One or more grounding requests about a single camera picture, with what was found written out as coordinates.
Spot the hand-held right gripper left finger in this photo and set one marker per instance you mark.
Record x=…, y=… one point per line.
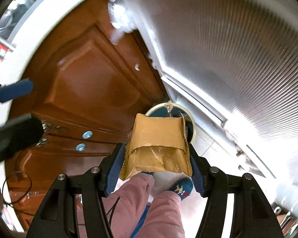
x=114, y=176

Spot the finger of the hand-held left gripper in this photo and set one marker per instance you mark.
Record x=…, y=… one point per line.
x=17, y=89
x=17, y=133

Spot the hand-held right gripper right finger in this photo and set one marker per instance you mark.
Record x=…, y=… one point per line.
x=197, y=176

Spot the round cream trash bin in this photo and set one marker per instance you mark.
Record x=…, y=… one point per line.
x=191, y=126

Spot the brown paper envelope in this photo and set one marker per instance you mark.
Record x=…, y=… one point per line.
x=156, y=138

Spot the round pale blue knob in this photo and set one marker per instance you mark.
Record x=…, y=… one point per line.
x=80, y=147
x=87, y=134

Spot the dark glass window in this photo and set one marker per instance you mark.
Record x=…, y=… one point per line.
x=22, y=10

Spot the small metal knob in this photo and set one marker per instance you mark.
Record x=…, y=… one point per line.
x=137, y=67

